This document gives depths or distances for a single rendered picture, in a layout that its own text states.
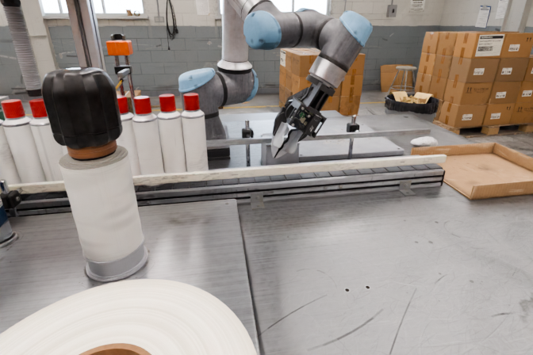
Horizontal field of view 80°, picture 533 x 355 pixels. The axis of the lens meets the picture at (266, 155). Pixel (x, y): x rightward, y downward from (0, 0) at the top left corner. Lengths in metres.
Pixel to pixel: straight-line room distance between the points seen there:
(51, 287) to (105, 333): 0.31
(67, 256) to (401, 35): 6.73
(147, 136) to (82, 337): 0.51
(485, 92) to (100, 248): 4.13
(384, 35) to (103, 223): 6.55
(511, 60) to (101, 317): 4.35
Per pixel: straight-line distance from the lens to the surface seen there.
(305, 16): 0.77
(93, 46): 0.88
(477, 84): 4.22
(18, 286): 0.61
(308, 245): 0.65
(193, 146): 0.75
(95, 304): 0.31
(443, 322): 0.58
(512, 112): 4.70
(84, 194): 0.48
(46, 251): 0.66
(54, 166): 0.83
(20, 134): 0.83
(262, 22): 0.68
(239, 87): 1.08
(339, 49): 0.72
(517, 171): 1.18
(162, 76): 6.19
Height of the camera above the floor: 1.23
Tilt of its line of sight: 22 degrees down
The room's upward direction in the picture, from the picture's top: straight up
